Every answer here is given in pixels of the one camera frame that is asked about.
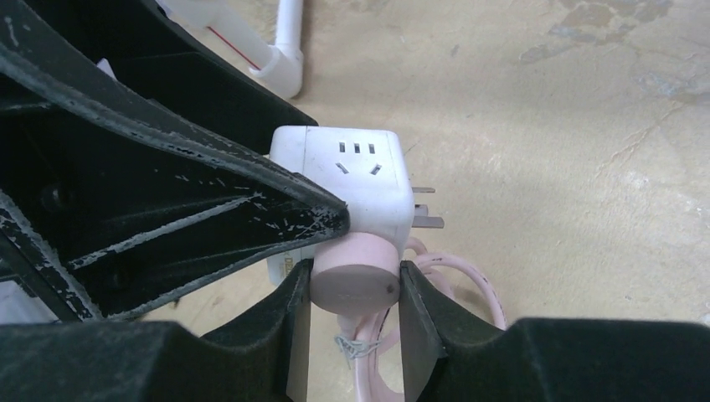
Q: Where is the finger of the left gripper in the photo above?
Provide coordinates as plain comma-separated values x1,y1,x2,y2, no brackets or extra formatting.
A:
1,1,350,322
28,0,316,155

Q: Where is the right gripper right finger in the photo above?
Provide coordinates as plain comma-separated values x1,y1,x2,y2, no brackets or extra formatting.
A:
399,261,709,401

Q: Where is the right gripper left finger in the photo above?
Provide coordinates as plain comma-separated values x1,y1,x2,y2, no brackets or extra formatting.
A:
1,260,312,401

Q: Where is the pink plug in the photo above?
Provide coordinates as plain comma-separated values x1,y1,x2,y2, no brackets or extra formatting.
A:
310,232,400,317

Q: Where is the white cube socket adapter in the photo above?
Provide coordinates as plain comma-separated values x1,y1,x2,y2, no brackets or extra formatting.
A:
270,126,445,254

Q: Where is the pink coiled cable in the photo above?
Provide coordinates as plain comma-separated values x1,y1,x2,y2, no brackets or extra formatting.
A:
332,237,509,402

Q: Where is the white PVC pipe frame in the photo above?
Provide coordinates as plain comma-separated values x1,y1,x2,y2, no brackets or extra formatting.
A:
155,0,305,100

